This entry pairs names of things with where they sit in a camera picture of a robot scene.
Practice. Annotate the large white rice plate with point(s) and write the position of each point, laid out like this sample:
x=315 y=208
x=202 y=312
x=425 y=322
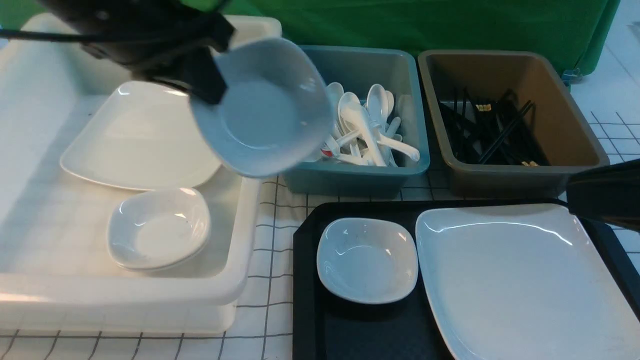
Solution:
x=522 y=282

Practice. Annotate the pile of black chopsticks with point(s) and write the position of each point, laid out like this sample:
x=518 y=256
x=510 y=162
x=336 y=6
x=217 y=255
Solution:
x=483 y=131

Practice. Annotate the brown plastic bin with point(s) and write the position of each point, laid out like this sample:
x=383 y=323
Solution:
x=560 y=127

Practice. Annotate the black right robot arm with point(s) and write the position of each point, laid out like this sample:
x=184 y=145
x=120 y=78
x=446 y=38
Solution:
x=608 y=194

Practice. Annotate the white spoon long handle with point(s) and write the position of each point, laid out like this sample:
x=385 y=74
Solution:
x=367 y=122

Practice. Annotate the metal clip on backdrop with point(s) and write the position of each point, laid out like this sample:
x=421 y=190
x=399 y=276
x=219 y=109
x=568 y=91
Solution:
x=571 y=76

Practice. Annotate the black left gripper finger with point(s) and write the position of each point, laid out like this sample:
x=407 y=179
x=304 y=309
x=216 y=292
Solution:
x=200 y=80

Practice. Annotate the large white plastic tub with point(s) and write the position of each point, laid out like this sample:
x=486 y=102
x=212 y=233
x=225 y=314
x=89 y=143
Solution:
x=45 y=85

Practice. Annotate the white square plate in tub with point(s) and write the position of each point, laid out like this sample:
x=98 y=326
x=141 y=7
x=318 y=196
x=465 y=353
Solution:
x=142 y=138

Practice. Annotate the black serving tray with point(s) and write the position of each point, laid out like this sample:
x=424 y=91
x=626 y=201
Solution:
x=326 y=327

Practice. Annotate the white small bowl in tub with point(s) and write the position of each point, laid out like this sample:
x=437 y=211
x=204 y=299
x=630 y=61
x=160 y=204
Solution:
x=159 y=229

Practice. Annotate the green cloth backdrop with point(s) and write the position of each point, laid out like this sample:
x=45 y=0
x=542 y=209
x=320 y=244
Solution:
x=569 y=33

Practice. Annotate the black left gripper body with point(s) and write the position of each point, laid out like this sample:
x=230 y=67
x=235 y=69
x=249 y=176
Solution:
x=154 y=39

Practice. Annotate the teal plastic bin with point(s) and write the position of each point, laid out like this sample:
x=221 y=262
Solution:
x=357 y=69

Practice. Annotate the white small bowl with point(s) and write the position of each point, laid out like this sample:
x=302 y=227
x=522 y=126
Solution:
x=159 y=229
x=274 y=113
x=367 y=261

